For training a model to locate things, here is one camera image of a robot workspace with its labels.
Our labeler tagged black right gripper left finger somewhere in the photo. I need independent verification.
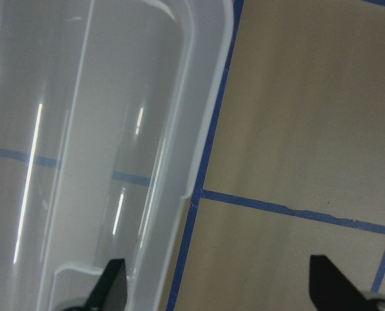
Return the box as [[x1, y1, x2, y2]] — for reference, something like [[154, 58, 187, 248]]
[[83, 259, 128, 311]]

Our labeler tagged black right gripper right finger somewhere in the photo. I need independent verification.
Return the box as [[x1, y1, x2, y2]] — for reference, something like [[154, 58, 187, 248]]
[[309, 255, 369, 311]]

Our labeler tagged clear plastic box lid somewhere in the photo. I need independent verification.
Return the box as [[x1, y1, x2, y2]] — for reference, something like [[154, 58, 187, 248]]
[[0, 1, 235, 310]]

